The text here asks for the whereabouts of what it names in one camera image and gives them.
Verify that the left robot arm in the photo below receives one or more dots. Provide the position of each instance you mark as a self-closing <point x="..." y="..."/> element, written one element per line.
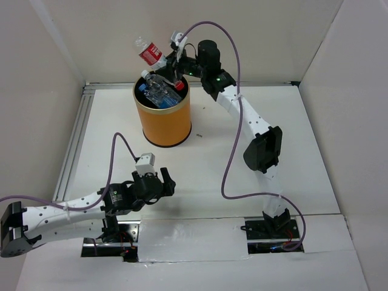
<point x="94" y="216"/>

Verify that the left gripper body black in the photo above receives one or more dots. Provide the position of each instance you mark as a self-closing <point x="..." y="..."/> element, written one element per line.
<point x="136" y="176"/>

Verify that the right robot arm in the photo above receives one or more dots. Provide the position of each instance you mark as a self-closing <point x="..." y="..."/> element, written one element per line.
<point x="262" y="153"/>

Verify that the orange cylindrical bin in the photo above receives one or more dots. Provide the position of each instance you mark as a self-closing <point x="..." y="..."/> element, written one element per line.
<point x="164" y="127"/>

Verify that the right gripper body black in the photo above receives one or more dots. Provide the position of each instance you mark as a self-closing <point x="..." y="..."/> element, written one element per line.
<point x="191" y="67"/>

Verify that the clear bottle white cap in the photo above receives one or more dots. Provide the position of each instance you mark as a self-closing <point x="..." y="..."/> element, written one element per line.
<point x="154" y="80"/>

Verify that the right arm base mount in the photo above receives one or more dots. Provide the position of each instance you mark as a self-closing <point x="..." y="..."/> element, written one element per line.
<point x="273" y="235"/>

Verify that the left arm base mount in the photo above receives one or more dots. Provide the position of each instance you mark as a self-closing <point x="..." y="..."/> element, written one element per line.
<point x="123" y="245"/>

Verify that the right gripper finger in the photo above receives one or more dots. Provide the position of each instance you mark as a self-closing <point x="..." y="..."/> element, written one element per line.
<point x="174" y="57"/>
<point x="168" y="72"/>

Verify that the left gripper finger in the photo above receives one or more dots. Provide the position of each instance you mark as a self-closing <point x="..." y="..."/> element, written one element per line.
<point x="160" y="194"/>
<point x="168" y="183"/>

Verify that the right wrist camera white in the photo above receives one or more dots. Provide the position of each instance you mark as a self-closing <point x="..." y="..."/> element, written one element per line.
<point x="177" y="43"/>

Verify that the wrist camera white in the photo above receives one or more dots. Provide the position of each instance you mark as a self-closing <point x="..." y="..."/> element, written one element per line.
<point x="145" y="164"/>
<point x="177" y="43"/>

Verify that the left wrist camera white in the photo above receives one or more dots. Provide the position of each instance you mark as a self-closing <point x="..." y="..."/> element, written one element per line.
<point x="145" y="164"/>

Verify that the white tape patch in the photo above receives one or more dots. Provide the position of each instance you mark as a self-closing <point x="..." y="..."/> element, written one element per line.
<point x="192" y="240"/>

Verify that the red label clear bottle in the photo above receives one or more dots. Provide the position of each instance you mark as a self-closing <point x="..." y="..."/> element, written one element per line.
<point x="154" y="57"/>

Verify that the blue label clear bottle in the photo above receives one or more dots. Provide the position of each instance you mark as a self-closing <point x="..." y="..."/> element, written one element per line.
<point x="163" y="97"/>

